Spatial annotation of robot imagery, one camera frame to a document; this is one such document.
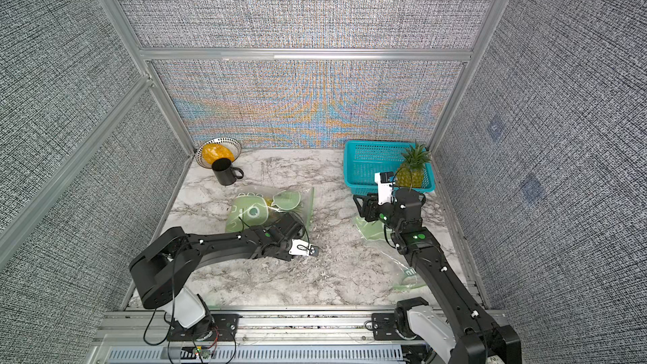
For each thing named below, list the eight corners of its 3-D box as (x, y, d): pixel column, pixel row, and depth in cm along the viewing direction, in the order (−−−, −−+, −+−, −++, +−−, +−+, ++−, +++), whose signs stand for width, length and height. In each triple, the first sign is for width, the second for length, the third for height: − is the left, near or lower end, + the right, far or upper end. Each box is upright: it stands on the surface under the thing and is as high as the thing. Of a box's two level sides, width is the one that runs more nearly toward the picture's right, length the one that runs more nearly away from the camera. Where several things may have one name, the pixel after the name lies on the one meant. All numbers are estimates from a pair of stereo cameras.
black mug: (216, 185, 109) (208, 172, 102) (220, 171, 115) (214, 158, 108) (243, 185, 109) (237, 172, 102) (246, 171, 115) (241, 157, 108)
